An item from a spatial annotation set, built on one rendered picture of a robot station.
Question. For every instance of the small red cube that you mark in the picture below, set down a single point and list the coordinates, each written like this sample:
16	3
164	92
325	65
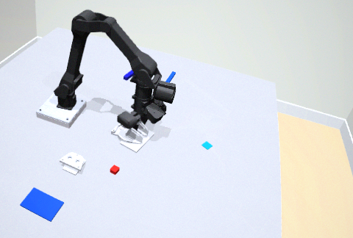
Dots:
114	169

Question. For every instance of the small blue block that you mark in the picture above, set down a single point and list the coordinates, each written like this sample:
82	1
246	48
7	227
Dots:
129	75

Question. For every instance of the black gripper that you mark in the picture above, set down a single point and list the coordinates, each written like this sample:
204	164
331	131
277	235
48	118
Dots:
132	120

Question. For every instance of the blue long thin bar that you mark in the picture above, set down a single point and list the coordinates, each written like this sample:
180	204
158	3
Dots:
171	77

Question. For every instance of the blue flat rectangular plate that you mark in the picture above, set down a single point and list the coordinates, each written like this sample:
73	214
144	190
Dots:
42	204

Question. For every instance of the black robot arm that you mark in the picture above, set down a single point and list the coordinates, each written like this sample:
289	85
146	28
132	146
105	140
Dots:
144	66

